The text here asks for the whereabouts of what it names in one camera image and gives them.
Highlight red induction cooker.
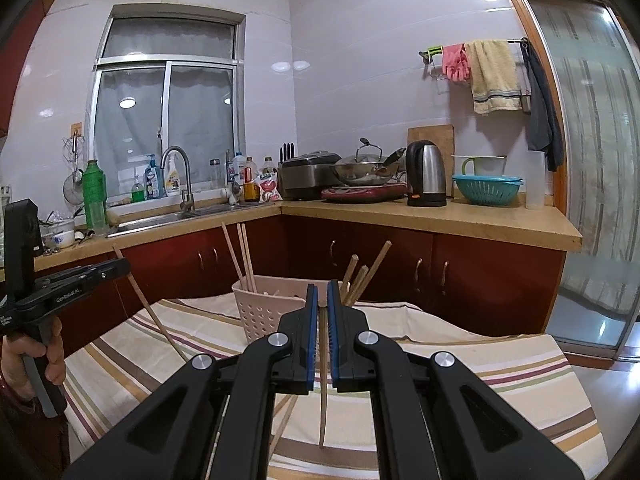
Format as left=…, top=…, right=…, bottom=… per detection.
left=321, top=183, right=408, bottom=204

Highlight pink perforated utensil holder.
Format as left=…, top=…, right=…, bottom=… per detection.
left=232, top=275, right=329, bottom=342

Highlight black rice cooker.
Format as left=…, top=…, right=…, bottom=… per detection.
left=278, top=151, right=341, bottom=200

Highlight window with aluminium frame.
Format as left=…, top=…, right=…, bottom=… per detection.
left=87, top=3, right=244, bottom=198

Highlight chrome kitchen faucet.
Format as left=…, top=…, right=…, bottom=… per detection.
left=159, top=145, right=198, bottom=214

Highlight person's left hand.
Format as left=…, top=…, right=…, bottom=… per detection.
left=1, top=316, right=66, bottom=402

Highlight red kitchen cabinets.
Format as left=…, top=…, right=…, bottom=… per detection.
left=36, top=211, right=582, bottom=351

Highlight wooden cutting board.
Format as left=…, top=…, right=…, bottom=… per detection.
left=407, top=124, right=454, bottom=198

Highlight steel wok with lid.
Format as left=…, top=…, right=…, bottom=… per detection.
left=332, top=138, right=406, bottom=186

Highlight pink rubber gloves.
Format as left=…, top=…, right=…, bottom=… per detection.
left=442, top=44, right=471, bottom=82

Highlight sliding glass door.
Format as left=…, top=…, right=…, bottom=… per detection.
left=511, top=0, right=639, bottom=362

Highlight steel sink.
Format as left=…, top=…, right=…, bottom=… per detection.
left=107, top=203, right=262, bottom=238

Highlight blue detergent bottle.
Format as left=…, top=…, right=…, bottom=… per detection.
left=144, top=154, right=164, bottom=200

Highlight steel electric kettle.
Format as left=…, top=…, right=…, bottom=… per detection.
left=406, top=140, right=447, bottom=207

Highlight wall towel rail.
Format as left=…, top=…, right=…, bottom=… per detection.
left=419, top=38, right=530, bottom=115

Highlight teal plastic colander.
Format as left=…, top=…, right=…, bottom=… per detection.
left=452, top=174, right=523, bottom=207

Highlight white spray bottle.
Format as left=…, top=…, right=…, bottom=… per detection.
left=165, top=153, right=181, bottom=196

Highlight translucent plastic container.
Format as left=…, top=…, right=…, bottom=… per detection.
left=525, top=151, right=546, bottom=209

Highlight green plastic bottle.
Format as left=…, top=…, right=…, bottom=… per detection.
left=82, top=159, right=108, bottom=235

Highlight white ceramic bowl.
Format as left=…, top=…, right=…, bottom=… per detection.
left=44, top=230, right=76, bottom=250

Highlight knife block with knives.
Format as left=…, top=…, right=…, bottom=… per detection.
left=279, top=142, right=295, bottom=164

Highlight orange oil bottle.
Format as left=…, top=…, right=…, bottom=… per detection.
left=242, top=156, right=260, bottom=203

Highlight yellow hanging towel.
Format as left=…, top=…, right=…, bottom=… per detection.
left=465, top=39, right=522, bottom=115

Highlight dark grey hanging cloth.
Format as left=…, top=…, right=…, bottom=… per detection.
left=520, top=38, right=564, bottom=172

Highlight white measuring jug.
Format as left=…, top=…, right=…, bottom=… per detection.
left=454, top=155, right=506, bottom=177

